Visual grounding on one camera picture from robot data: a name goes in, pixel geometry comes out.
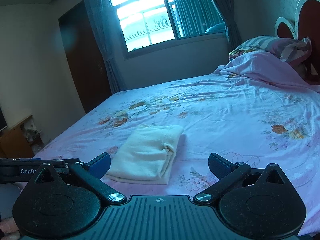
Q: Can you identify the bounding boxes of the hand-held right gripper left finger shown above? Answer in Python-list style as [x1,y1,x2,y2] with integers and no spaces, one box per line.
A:
[34,152,127,203]

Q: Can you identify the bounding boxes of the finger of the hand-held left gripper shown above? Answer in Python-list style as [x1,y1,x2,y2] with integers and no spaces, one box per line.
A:
[0,158,83,168]

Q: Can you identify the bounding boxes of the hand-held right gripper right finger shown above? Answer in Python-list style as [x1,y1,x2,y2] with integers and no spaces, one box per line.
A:
[193,152,288,203]

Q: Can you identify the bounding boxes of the cream knitted sweater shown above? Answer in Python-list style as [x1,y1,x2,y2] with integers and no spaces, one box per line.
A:
[105,124,185,185]

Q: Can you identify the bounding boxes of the person's left hand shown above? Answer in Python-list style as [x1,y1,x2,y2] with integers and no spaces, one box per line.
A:
[0,217,21,240]

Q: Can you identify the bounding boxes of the wooden shelf cabinet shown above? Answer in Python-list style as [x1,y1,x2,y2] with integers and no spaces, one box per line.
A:
[0,115,45,159]

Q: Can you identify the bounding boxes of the bed with floral sheet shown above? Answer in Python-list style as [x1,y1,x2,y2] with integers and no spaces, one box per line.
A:
[32,74,320,238]

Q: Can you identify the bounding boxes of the dark wooden door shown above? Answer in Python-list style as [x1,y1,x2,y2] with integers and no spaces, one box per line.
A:
[58,0,112,114]

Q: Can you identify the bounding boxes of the pink quilt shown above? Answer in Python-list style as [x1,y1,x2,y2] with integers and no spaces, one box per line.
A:
[215,51,320,93]

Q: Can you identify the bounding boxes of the striped pillow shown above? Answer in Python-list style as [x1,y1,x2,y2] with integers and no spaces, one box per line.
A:
[229,35,313,67]

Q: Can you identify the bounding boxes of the grey curtain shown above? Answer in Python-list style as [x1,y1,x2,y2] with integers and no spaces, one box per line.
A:
[200,0,243,45]
[81,0,125,94]

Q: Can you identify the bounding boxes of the teal cloth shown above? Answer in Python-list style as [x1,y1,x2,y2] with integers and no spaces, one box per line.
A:
[205,22,227,34]

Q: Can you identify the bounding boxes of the sliding glass window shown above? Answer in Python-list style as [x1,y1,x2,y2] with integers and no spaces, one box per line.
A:
[107,0,229,58]

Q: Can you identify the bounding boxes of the red and white headboard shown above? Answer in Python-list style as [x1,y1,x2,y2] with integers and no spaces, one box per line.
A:
[275,0,320,85]

